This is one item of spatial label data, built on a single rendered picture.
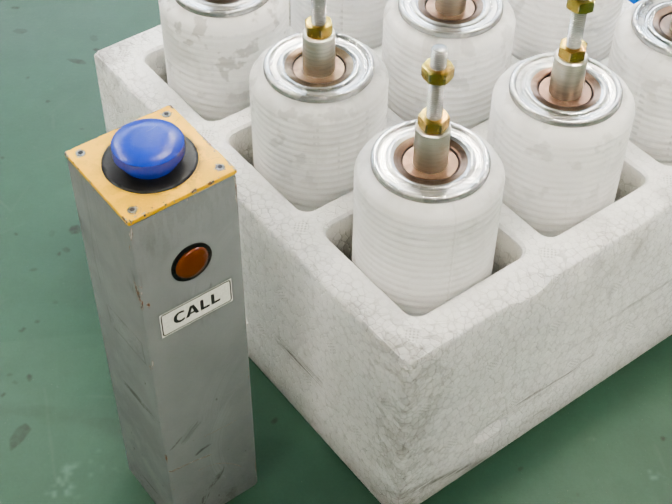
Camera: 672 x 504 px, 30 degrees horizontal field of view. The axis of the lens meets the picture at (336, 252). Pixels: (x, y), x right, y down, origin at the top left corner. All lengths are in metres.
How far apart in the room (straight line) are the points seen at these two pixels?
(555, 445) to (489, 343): 0.17
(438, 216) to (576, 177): 0.12
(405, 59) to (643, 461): 0.35
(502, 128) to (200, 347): 0.25
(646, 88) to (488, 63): 0.11
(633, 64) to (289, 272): 0.28
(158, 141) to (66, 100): 0.57
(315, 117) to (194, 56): 0.13
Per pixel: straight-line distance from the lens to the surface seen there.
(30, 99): 1.26
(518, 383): 0.90
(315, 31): 0.84
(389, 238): 0.79
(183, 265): 0.71
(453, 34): 0.89
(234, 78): 0.93
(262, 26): 0.92
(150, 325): 0.74
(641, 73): 0.91
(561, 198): 0.86
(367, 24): 0.99
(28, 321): 1.06
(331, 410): 0.91
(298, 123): 0.84
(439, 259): 0.79
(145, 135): 0.70
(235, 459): 0.89
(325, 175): 0.86
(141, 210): 0.68
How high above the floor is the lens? 0.79
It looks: 47 degrees down
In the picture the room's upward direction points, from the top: 1 degrees clockwise
